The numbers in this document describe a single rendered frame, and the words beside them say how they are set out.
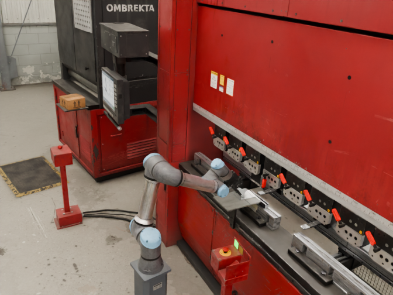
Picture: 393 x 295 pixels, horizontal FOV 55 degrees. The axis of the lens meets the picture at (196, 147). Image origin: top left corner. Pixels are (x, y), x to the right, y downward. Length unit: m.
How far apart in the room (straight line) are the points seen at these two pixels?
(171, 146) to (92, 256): 1.25
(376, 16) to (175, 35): 1.55
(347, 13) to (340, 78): 0.28
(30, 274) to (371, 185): 2.76
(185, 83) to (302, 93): 1.19
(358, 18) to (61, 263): 2.95
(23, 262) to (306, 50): 2.88
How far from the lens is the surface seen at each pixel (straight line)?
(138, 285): 2.36
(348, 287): 2.20
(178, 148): 3.17
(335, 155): 1.97
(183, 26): 2.91
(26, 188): 4.78
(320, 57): 1.98
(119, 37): 2.89
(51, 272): 3.56
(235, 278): 2.40
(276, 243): 2.42
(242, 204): 2.49
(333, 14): 1.92
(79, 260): 3.62
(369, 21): 1.79
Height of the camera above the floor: 2.32
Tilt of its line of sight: 24 degrees down
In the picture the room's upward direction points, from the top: 3 degrees clockwise
